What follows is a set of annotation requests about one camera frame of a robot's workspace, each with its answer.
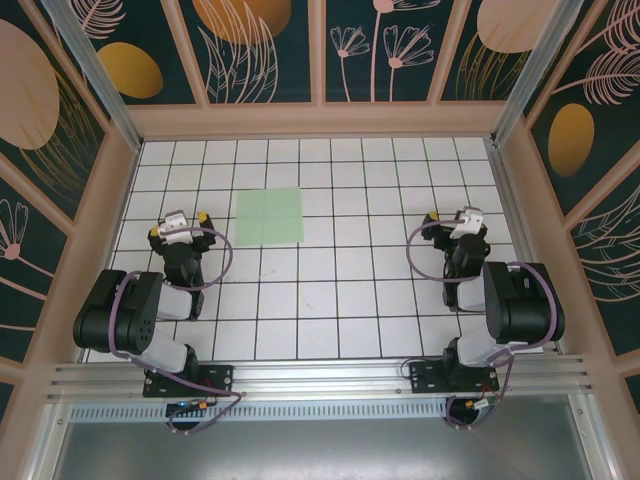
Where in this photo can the green square paper sheet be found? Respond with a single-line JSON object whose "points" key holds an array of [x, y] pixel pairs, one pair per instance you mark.
{"points": [[270, 217]]}

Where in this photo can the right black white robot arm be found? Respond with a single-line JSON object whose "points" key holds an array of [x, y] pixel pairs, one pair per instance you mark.
{"points": [[525, 305]]}

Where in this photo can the grey metal sheet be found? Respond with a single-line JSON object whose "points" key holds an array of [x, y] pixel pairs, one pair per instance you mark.
{"points": [[320, 450]]}

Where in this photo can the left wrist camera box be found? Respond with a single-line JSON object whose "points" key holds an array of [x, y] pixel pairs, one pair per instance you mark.
{"points": [[176, 230]]}

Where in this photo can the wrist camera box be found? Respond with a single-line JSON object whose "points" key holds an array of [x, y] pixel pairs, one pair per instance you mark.
{"points": [[467, 222], [176, 230]]}

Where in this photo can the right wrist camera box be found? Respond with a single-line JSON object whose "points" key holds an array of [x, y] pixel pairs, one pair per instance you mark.
{"points": [[467, 222]]}

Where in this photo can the aluminium side rail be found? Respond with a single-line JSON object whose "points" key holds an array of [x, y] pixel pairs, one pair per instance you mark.
{"points": [[510, 200]]}

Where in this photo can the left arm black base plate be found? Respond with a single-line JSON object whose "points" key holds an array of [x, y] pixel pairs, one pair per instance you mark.
{"points": [[220, 375]]}

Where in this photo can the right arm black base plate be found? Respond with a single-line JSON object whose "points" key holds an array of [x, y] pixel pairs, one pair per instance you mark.
{"points": [[425, 377]]}

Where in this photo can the aluminium frame post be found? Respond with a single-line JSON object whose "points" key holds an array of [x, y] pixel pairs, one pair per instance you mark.
{"points": [[536, 75], [99, 75]]}

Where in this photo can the aluminium mounting rail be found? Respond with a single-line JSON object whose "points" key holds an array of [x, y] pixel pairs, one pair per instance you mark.
{"points": [[320, 375]]}

